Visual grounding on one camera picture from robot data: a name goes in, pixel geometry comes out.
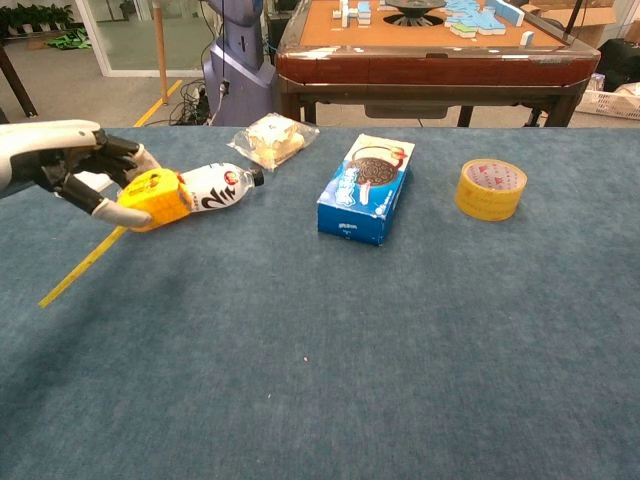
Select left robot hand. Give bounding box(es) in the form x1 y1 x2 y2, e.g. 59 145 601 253
0 118 162 230

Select yellow tape measure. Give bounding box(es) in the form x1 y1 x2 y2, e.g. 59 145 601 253
38 168 194 309

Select purple robot base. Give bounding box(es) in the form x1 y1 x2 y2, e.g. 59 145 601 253
202 0 277 127

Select yellow packing tape roll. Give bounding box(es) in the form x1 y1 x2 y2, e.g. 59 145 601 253
453 158 529 222

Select dark table leg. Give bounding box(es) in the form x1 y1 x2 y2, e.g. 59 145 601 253
0 42 39 119

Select green cloth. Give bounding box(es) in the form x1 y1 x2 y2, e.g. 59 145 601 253
44 28 94 50

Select green potted plants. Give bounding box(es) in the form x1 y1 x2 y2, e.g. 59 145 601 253
0 2 75 34

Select white framed glass partition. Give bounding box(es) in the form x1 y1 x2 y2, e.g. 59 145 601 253
74 0 221 79

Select wooden pole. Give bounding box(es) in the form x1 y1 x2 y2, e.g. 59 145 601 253
152 0 170 106

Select clear plastic drink bottle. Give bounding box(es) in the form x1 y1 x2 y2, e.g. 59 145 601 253
177 162 265 215

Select bread in clear bag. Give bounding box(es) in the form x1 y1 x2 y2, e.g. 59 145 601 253
226 113 320 173

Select blue cookie box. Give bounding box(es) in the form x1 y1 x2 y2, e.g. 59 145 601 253
316 133 416 247

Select stacked mahjong tiles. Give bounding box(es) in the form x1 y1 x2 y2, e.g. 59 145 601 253
333 0 374 27

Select brown mahjong table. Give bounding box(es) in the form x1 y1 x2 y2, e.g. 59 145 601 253
273 0 601 129

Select black mahjong table hub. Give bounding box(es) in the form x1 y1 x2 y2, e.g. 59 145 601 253
382 0 449 26

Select blue mahjong tile pile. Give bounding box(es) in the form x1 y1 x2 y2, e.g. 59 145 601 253
444 0 506 39

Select long mahjong tile row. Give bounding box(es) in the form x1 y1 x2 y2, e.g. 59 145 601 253
487 0 526 27

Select white plastic basket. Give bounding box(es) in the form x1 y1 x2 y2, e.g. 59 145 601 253
577 82 640 121

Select cardboard box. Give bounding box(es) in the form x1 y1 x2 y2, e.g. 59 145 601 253
524 0 621 49

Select black bag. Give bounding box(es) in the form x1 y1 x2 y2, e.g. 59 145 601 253
597 38 640 94

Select black floor cables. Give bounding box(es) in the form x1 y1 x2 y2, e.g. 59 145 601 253
169 79 216 126

